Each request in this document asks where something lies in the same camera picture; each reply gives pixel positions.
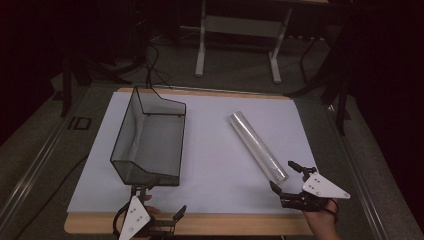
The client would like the black hanging cable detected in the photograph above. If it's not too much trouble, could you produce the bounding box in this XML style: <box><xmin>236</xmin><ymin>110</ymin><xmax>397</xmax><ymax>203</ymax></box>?
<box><xmin>143</xmin><ymin>39</ymin><xmax>173</xmax><ymax>90</ymax></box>

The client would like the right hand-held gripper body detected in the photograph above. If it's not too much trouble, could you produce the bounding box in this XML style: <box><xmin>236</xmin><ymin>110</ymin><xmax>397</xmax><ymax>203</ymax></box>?
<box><xmin>279</xmin><ymin>171</ymin><xmax>352</xmax><ymax>213</ymax></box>

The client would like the black wire mesh basket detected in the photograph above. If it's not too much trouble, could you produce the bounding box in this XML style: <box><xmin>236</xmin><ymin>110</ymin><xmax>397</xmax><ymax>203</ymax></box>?
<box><xmin>109</xmin><ymin>85</ymin><xmax>187</xmax><ymax>187</ymax></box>

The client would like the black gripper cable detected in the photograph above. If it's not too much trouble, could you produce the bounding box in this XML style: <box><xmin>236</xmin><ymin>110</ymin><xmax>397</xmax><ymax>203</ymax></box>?
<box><xmin>112</xmin><ymin>201</ymin><xmax>132</xmax><ymax>239</ymax></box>

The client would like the black floor plate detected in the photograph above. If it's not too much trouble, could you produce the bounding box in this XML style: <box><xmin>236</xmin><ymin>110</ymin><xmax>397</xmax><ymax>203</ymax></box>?
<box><xmin>67</xmin><ymin>116</ymin><xmax>93</xmax><ymax>131</ymax></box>

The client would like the metal floor rail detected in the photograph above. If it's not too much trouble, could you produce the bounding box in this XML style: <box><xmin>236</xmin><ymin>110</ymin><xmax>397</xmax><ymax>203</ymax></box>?
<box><xmin>324</xmin><ymin>104</ymin><xmax>393</xmax><ymax>240</ymax></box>
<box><xmin>0</xmin><ymin>114</ymin><xmax>69</xmax><ymax>231</ymax></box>

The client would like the black floor cable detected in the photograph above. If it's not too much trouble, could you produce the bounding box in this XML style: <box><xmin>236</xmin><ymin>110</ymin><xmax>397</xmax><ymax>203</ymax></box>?
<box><xmin>13</xmin><ymin>153</ymin><xmax>90</xmax><ymax>240</ymax></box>

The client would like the black metal stand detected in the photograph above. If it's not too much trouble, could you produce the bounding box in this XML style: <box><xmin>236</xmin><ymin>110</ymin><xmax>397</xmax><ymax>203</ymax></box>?
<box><xmin>59</xmin><ymin>54</ymin><xmax>93</xmax><ymax>118</ymax></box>
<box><xmin>285</xmin><ymin>29</ymin><xmax>353</xmax><ymax>137</ymax></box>

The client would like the white table mat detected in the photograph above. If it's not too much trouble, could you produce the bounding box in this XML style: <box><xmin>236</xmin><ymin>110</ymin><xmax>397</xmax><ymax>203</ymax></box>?
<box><xmin>66</xmin><ymin>91</ymin><xmax>318</xmax><ymax>215</ymax></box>

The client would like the person's left hand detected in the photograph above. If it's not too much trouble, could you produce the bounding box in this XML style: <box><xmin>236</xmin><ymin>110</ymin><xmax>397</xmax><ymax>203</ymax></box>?
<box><xmin>114</xmin><ymin>194</ymin><xmax>162</xmax><ymax>240</ymax></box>

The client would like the person's right hand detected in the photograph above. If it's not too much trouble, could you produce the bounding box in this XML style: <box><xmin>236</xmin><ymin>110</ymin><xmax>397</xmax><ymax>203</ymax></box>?
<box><xmin>302</xmin><ymin>198</ymin><xmax>340</xmax><ymax>232</ymax></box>

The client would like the clear plastic wrap roll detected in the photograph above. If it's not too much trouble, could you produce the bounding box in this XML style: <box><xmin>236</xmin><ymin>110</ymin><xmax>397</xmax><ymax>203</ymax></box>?
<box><xmin>228</xmin><ymin>111</ymin><xmax>290</xmax><ymax>184</ymax></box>

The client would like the black wrist strap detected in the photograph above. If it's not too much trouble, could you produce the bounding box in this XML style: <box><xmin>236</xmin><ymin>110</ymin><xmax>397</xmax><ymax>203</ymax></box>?
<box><xmin>324</xmin><ymin>197</ymin><xmax>340</xmax><ymax>224</ymax></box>

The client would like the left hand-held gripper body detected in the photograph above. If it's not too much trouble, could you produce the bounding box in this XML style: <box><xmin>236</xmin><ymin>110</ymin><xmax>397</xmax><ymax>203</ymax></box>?
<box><xmin>118</xmin><ymin>195</ymin><xmax>177</xmax><ymax>240</ymax></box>

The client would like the white metal desk frame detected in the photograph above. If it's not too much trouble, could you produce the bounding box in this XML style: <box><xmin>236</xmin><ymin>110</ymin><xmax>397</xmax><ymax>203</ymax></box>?
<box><xmin>194</xmin><ymin>0</ymin><xmax>295</xmax><ymax>85</ymax></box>

